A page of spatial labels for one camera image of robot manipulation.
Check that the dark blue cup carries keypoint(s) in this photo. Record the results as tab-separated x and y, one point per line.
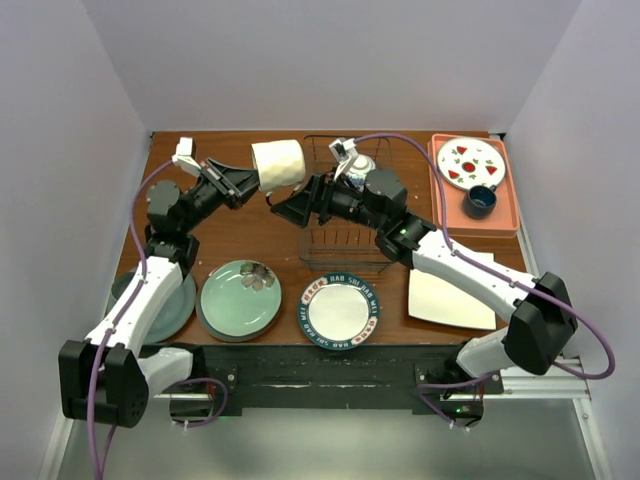
480	201

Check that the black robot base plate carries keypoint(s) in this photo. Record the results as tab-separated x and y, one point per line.
370	377

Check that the cream ceramic mug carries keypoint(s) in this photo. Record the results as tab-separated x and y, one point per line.
279	164

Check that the grey ceramic mug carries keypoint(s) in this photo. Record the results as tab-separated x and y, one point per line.
119	286

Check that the blue floral white bowl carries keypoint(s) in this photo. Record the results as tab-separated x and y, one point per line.
358	171

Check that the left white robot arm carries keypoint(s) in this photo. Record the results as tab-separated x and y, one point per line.
103	378

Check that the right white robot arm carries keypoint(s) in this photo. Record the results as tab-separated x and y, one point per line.
535	309

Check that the salmon pink tray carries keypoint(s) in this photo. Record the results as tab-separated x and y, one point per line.
503	222

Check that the black wire dish rack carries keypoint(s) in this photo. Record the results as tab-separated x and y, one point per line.
338	245

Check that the green plate with flower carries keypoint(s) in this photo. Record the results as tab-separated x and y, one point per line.
240	297

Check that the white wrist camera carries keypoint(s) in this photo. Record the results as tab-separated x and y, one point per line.
184	156
345	152

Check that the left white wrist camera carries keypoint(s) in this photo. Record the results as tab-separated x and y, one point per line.
184	156

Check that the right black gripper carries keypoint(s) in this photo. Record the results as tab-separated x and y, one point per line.
318	195

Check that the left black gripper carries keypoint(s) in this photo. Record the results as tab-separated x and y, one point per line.
244	181

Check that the white plate teal lettered rim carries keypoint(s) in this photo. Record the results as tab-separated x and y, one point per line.
338	311

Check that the dark plate under green plate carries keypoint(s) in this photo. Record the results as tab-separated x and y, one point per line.
230	338

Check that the grey-green round plate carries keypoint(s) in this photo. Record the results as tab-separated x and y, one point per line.
174	314

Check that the watermelon pattern white plate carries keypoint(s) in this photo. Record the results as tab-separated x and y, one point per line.
465	162

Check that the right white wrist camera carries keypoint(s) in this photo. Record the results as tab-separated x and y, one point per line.
345	152

